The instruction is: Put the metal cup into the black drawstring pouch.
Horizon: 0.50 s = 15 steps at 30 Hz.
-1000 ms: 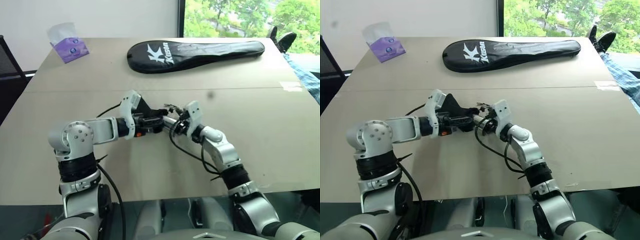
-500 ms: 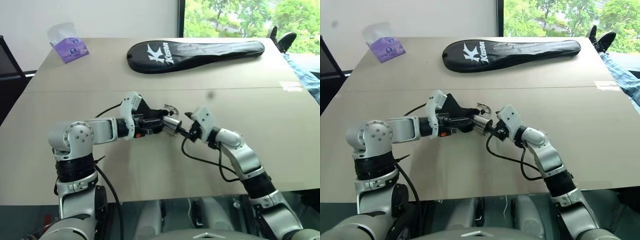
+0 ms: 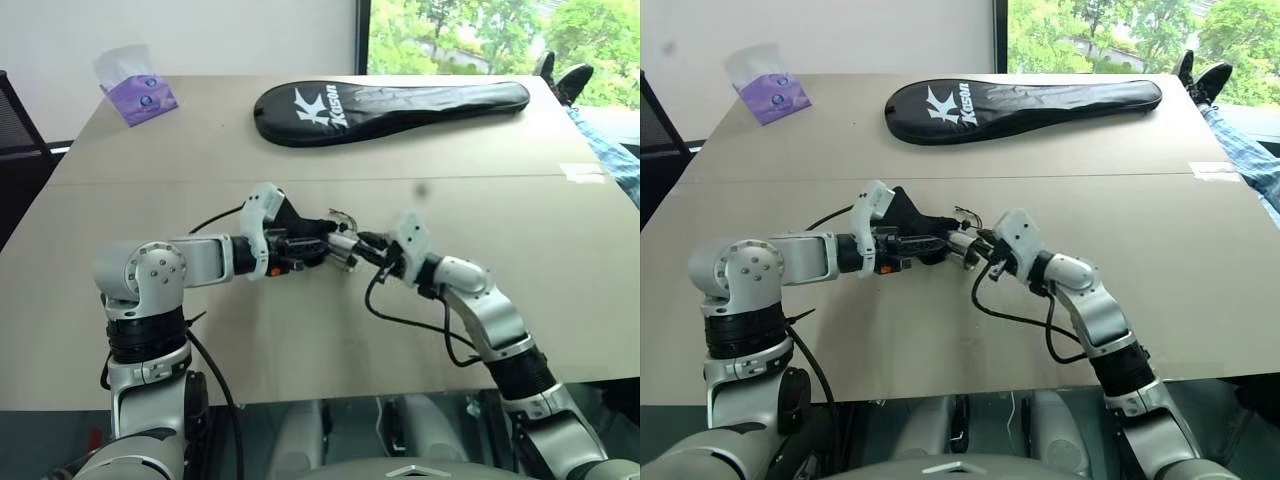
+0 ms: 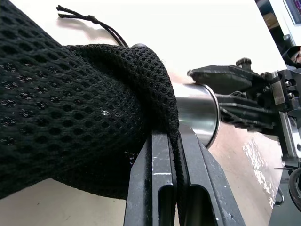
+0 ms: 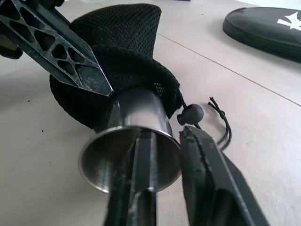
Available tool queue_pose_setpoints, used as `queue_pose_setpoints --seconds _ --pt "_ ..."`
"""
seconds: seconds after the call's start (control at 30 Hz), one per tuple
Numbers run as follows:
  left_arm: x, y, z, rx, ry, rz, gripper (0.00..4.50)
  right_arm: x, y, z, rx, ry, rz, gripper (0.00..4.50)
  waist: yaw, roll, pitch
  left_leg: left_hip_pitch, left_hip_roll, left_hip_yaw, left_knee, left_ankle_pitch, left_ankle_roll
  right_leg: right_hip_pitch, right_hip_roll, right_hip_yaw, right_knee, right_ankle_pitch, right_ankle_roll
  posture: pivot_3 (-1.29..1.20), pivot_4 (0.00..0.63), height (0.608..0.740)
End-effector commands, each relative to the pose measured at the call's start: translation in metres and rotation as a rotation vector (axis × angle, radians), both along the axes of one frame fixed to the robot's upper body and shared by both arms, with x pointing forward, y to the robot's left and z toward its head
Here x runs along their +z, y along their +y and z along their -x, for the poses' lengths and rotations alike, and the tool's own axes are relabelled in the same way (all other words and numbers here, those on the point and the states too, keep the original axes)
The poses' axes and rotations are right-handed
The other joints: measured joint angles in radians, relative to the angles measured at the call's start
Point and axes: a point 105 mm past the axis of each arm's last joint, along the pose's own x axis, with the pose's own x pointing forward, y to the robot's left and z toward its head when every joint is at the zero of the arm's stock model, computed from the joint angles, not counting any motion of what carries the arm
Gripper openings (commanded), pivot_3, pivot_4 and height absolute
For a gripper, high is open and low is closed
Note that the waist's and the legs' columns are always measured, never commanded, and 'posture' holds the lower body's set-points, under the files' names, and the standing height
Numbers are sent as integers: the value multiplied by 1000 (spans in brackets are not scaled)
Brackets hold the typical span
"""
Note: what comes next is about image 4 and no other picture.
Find bystander with black hair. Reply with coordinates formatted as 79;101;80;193
284;45;301;70

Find metal cup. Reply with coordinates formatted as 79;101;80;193
175;82;221;149

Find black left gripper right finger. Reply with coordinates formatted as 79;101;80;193
180;126;246;226

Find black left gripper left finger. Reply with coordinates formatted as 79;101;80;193
123;130;177;226

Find background shelf unit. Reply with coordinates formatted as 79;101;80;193
254;0;301;49

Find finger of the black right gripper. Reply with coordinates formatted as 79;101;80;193
217;92;281;136
187;57;271;92

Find black mesh drawstring pouch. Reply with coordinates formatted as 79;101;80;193
0;0;189;226

